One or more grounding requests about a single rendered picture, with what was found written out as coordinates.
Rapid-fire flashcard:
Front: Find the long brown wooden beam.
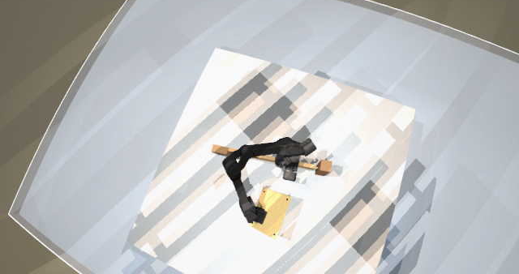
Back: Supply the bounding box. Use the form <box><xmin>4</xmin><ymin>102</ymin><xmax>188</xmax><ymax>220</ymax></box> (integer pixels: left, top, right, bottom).
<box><xmin>228</xmin><ymin>148</ymin><xmax>316</xmax><ymax>170</ymax></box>

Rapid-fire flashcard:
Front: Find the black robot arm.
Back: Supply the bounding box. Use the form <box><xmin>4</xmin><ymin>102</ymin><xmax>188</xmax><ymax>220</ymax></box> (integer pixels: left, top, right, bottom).
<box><xmin>222</xmin><ymin>137</ymin><xmax>317</xmax><ymax>224</ymax></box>

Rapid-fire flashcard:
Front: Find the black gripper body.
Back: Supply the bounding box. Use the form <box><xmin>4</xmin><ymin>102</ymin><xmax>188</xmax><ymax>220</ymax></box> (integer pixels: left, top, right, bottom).
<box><xmin>283</xmin><ymin>163</ymin><xmax>298</xmax><ymax>182</ymax></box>

